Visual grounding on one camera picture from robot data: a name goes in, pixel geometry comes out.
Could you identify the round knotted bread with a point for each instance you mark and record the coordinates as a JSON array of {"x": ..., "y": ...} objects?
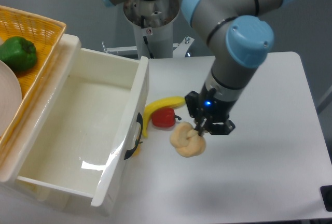
[{"x": 186, "y": 141}]

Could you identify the black drawer handle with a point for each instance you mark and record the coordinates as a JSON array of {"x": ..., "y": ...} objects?
[{"x": 138, "y": 130}]

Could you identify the yellow woven basket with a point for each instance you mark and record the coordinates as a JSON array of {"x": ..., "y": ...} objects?
[{"x": 45, "y": 34}]

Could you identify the white metal base frame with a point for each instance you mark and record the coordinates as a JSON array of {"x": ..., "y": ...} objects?
[{"x": 179, "y": 50}]

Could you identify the yellow toy banana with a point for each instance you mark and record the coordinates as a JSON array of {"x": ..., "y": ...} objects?
[{"x": 167, "y": 102}]

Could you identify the white drawer cabinet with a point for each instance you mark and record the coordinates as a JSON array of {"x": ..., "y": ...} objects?
[{"x": 21, "y": 139}]

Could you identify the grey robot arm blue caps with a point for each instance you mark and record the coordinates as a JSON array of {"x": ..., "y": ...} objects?
[{"x": 231, "y": 29}]

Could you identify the red toy bell pepper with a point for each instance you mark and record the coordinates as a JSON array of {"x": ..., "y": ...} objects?
[{"x": 165, "y": 118}]

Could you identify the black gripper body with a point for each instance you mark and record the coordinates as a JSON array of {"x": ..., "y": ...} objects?
[{"x": 206, "y": 106}]

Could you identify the white plate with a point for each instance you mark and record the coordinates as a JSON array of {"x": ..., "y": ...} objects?
[{"x": 11, "y": 96}]

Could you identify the green toy bell pepper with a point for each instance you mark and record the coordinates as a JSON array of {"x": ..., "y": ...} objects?
[{"x": 19, "y": 54}]

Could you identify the open white upper drawer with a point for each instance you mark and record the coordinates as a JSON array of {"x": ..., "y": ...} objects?
[{"x": 80, "y": 141}]

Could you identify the black object at table edge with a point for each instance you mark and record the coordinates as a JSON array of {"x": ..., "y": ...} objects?
[{"x": 326, "y": 192}]

